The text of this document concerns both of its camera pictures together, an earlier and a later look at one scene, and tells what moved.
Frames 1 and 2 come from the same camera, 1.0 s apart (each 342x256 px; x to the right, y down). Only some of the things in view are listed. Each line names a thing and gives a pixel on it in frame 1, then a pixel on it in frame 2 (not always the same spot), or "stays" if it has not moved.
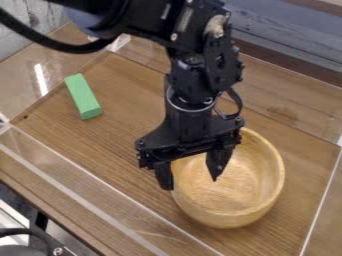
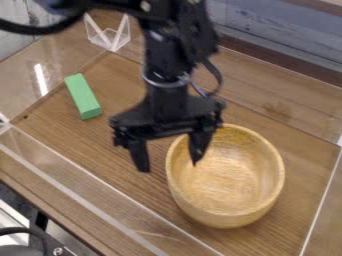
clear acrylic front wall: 101,213 stays
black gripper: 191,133 to 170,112
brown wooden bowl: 243,193 stays
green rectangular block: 83,96 stays
